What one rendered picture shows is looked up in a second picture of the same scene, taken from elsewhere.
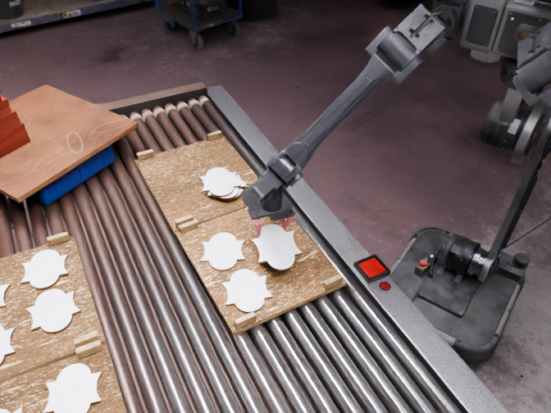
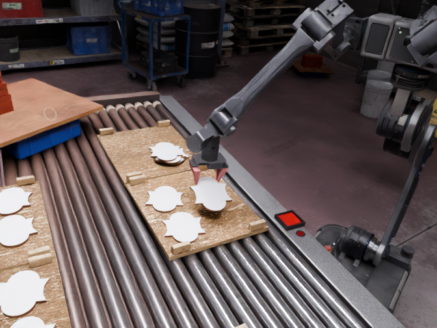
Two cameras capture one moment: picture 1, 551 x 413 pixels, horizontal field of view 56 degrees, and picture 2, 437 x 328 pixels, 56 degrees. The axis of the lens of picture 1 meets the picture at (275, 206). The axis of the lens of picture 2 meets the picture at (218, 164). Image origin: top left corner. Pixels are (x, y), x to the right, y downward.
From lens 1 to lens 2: 0.29 m
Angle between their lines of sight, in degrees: 12
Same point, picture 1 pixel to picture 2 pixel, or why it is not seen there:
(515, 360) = not seen: outside the picture
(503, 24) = (393, 37)
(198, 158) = (149, 137)
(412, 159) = (317, 179)
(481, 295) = (376, 277)
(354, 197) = not seen: hidden behind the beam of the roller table
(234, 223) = (176, 181)
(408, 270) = not seen: hidden behind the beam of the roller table
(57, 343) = (12, 255)
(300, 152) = (237, 105)
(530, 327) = (417, 312)
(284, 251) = (216, 197)
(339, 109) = (270, 70)
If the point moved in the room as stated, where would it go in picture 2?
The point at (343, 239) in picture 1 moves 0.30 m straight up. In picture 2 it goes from (266, 199) to (279, 125)
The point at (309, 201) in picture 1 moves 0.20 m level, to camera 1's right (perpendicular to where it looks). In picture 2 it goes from (238, 172) to (287, 176)
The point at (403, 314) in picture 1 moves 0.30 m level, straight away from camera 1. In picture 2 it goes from (316, 254) to (332, 204)
